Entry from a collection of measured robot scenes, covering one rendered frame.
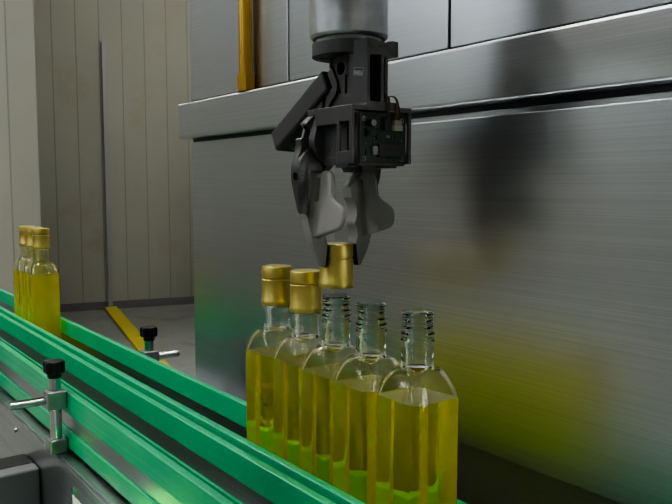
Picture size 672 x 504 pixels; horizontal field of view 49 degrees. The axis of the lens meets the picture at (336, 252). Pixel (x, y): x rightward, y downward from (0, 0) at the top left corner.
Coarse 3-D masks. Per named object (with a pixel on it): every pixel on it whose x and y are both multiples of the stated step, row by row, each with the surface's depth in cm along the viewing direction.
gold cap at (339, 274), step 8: (328, 248) 73; (336, 248) 73; (344, 248) 73; (352, 248) 74; (328, 256) 73; (336, 256) 73; (344, 256) 73; (352, 256) 74; (328, 264) 73; (336, 264) 73; (344, 264) 73; (352, 264) 74; (320, 272) 74; (328, 272) 73; (336, 272) 73; (344, 272) 73; (352, 272) 74; (320, 280) 74; (328, 280) 73; (336, 280) 73; (344, 280) 73; (352, 280) 74; (328, 288) 73; (336, 288) 73; (344, 288) 73
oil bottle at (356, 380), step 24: (360, 360) 69; (384, 360) 69; (336, 384) 70; (360, 384) 68; (336, 408) 71; (360, 408) 68; (336, 432) 71; (360, 432) 68; (336, 456) 71; (360, 456) 68; (336, 480) 71; (360, 480) 68
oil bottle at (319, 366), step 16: (320, 352) 74; (336, 352) 73; (352, 352) 74; (304, 368) 75; (320, 368) 73; (336, 368) 72; (304, 384) 75; (320, 384) 73; (304, 400) 75; (320, 400) 73; (304, 416) 76; (320, 416) 73; (304, 432) 76; (320, 432) 73; (304, 448) 76; (320, 448) 73; (304, 464) 76; (320, 464) 74
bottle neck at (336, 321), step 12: (324, 300) 74; (336, 300) 73; (348, 300) 74; (324, 312) 74; (336, 312) 73; (348, 312) 74; (324, 324) 74; (336, 324) 74; (348, 324) 74; (324, 336) 74; (336, 336) 74; (348, 336) 74
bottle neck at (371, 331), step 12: (360, 312) 69; (372, 312) 69; (384, 312) 69; (360, 324) 69; (372, 324) 69; (384, 324) 69; (360, 336) 69; (372, 336) 69; (384, 336) 70; (360, 348) 69; (372, 348) 69; (384, 348) 70
